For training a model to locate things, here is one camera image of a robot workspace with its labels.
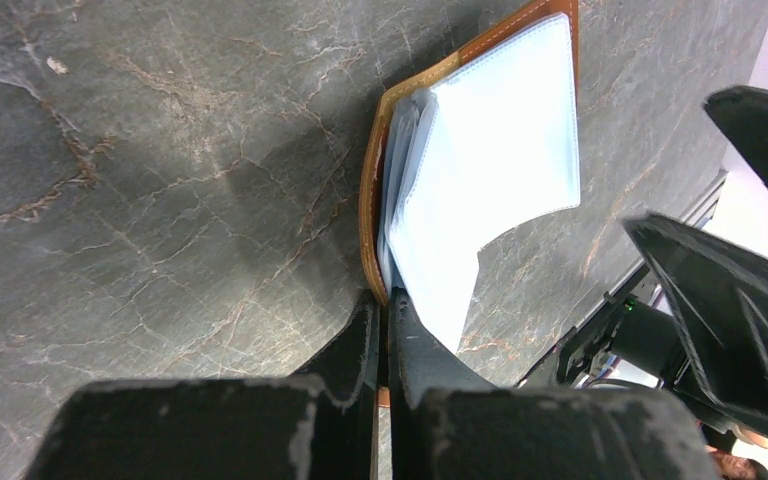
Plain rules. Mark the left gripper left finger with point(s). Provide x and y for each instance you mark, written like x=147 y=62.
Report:
x=319 y=422

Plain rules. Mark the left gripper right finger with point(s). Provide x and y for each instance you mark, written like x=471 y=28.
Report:
x=448 y=422

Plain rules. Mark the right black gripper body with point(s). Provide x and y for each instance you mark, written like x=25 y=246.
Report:
x=712 y=353

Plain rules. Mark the brown leather card holder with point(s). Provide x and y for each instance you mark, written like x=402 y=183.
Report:
x=478 y=144

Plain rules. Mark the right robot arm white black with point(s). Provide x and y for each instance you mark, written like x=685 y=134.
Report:
x=577 y=351

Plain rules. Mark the person in red shirt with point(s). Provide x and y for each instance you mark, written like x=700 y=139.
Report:
x=720 y=447

